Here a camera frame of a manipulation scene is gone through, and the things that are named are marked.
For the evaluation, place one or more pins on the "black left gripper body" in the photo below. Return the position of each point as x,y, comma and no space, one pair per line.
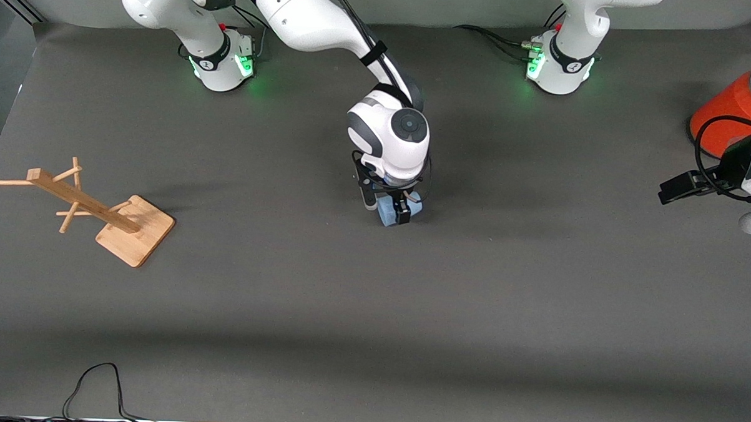
732,162

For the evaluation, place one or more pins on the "light blue cup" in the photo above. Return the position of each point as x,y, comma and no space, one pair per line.
386,214

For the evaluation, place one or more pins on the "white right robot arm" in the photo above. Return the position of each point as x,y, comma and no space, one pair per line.
307,15

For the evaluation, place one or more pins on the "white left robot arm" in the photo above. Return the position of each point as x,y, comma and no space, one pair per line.
575,30

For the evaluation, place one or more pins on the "orange cylinder with grey lid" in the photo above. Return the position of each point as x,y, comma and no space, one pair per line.
722,111

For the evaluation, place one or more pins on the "wooden mug tree stand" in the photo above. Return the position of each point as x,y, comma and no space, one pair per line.
137,234

